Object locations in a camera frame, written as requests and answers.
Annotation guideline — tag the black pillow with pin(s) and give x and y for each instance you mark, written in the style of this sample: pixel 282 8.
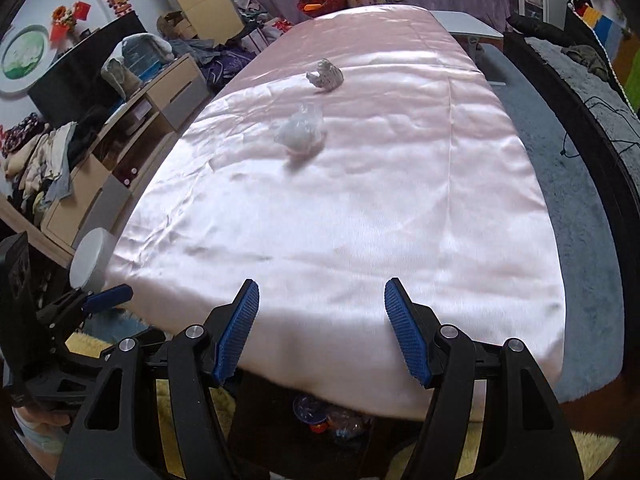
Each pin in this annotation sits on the black pillow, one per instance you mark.
pixel 535 24

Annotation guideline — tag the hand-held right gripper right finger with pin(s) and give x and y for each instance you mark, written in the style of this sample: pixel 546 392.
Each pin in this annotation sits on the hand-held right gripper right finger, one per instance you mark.
pixel 407 332

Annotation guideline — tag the wooden cabinet with grey drawers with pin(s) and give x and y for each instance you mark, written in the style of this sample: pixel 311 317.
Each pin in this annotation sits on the wooden cabinet with grey drawers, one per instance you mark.
pixel 150 105

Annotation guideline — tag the white folding table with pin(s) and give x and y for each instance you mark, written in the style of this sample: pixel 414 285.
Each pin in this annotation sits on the white folding table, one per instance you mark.
pixel 467 25

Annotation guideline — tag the yellow fleece blanket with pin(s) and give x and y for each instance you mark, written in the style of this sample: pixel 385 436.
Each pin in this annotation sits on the yellow fleece blanket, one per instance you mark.
pixel 592 444

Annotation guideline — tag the red flower decoration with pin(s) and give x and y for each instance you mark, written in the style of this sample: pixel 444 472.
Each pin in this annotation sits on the red flower decoration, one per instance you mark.
pixel 67 20

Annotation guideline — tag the clear packet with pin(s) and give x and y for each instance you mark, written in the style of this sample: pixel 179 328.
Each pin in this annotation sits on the clear packet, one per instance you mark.
pixel 350 425

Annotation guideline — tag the cardboard box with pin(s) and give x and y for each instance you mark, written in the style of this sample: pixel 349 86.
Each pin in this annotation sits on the cardboard box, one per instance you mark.
pixel 175 25

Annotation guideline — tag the white red printed bag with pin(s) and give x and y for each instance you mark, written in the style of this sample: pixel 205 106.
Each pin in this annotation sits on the white red printed bag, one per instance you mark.
pixel 284 26

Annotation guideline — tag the grey blue rug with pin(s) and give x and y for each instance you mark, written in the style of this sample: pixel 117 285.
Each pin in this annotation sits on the grey blue rug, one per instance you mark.
pixel 565 220

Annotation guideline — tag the pink satin cloth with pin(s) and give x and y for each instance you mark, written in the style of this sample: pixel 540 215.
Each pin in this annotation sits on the pink satin cloth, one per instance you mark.
pixel 350 210

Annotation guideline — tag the olive cloth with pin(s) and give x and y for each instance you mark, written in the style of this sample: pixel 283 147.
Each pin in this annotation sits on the olive cloth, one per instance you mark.
pixel 585 60

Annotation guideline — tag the black sofa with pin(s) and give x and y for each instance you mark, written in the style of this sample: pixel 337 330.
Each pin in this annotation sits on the black sofa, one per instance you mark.
pixel 600 200

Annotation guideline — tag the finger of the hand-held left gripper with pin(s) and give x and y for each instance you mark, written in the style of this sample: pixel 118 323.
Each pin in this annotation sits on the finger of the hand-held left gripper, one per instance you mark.
pixel 107 297
pixel 85 347

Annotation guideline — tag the pile of clothes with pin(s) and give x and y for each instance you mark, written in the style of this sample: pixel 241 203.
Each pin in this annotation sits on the pile of clothes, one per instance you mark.
pixel 40 160

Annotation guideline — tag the white round stool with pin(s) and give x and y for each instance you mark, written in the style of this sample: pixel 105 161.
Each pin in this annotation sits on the white round stool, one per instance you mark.
pixel 92 255

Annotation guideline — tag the clear plastic ball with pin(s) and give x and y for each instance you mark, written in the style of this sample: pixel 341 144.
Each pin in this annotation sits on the clear plastic ball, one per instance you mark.
pixel 310 407

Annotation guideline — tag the round green wall art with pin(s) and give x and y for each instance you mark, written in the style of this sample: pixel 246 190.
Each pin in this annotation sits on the round green wall art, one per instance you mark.
pixel 22 57

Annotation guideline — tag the person's left hand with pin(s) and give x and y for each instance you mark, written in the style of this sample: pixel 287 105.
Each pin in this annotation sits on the person's left hand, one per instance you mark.
pixel 40 417

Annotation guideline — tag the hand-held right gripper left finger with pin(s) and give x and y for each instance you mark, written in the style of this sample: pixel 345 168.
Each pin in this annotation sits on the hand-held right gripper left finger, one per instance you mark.
pixel 237 332

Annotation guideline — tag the black television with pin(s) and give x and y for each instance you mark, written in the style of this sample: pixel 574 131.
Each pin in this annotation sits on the black television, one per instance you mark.
pixel 85 75

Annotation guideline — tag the purple bag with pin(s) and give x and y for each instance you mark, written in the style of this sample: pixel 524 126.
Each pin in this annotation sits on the purple bag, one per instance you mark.
pixel 225 67

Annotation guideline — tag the grey fuzzy blanket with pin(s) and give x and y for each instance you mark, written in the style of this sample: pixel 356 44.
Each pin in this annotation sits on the grey fuzzy blanket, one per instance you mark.
pixel 575 75

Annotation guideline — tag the striped crochet blanket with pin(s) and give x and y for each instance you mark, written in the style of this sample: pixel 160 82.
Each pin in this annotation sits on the striped crochet blanket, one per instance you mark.
pixel 612 35

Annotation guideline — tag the grey clothes pile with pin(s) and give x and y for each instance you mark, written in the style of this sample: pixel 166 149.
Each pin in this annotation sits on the grey clothes pile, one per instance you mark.
pixel 192 49

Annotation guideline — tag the clear plastic wrap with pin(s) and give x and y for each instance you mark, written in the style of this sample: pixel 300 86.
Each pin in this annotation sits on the clear plastic wrap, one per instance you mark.
pixel 300 130

